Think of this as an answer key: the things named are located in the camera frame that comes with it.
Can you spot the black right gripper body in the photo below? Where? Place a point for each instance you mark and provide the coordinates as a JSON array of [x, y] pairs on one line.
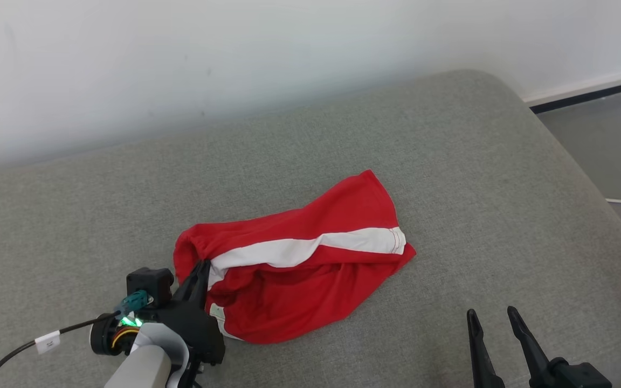
[[572, 377]]

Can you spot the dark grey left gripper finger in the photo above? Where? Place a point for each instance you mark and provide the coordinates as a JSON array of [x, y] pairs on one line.
[[194, 285]]

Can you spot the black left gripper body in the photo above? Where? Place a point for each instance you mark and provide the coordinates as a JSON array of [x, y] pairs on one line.
[[194, 331]]

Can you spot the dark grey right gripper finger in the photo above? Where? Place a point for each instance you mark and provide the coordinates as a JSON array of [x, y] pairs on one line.
[[483, 355], [529, 342]]

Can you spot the red shorts white stripe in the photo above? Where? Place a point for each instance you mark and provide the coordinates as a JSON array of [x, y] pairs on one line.
[[299, 291]]

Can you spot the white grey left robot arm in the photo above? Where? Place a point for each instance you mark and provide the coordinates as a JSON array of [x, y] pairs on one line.
[[143, 366]]

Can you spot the black skirting strip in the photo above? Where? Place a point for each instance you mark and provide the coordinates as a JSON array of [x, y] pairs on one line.
[[591, 96]]

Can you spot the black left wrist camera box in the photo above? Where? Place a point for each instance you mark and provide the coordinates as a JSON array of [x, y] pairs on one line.
[[151, 283]]

